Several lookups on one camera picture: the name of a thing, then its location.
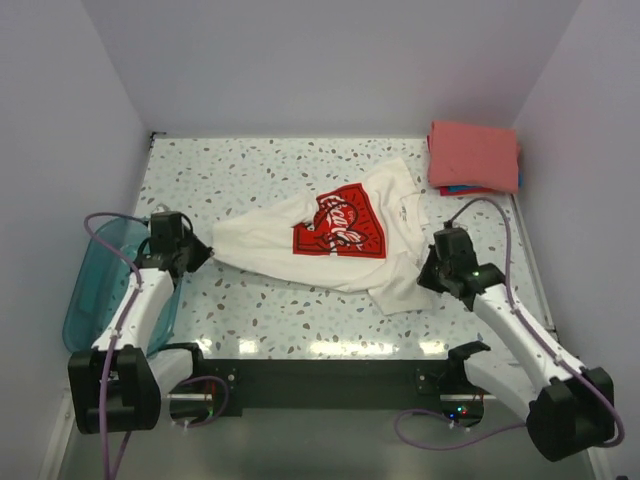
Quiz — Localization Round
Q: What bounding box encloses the white t-shirt red print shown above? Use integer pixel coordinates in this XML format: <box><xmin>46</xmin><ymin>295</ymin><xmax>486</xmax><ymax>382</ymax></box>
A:
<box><xmin>212</xmin><ymin>158</ymin><xmax>432</xmax><ymax>315</ymax></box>

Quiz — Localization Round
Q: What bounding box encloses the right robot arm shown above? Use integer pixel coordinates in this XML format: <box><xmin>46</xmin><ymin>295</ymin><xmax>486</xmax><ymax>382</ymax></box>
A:
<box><xmin>418</xmin><ymin>222</ymin><xmax>624</xmax><ymax>462</ymax></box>

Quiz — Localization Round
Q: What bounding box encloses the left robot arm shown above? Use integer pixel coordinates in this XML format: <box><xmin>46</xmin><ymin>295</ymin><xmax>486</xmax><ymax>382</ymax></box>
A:
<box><xmin>63</xmin><ymin>211</ymin><xmax>212</xmax><ymax>434</ymax></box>

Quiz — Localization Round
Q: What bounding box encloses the folded blue t-shirt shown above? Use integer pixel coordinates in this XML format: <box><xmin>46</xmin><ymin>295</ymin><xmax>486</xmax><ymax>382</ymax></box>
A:
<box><xmin>439</xmin><ymin>185</ymin><xmax>497</xmax><ymax>197</ymax></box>

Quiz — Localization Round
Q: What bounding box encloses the teal transparent plastic bin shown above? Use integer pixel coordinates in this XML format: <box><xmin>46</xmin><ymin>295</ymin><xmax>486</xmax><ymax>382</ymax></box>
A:
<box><xmin>61</xmin><ymin>214</ymin><xmax>184</xmax><ymax>358</ymax></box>

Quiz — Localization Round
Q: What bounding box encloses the folded pink t-shirt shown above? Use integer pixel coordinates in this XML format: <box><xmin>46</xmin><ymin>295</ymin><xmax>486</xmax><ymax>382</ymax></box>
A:
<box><xmin>427</xmin><ymin>121</ymin><xmax>520</xmax><ymax>194</ymax></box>

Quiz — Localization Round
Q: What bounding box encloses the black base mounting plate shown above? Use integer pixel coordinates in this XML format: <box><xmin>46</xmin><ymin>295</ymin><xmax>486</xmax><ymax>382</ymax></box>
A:
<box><xmin>171</xmin><ymin>341</ymin><xmax>490</xmax><ymax>417</ymax></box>

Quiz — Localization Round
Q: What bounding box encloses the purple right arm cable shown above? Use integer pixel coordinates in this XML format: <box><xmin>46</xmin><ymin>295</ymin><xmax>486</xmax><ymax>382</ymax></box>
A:
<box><xmin>393</xmin><ymin>197</ymin><xmax>626</xmax><ymax>449</ymax></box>

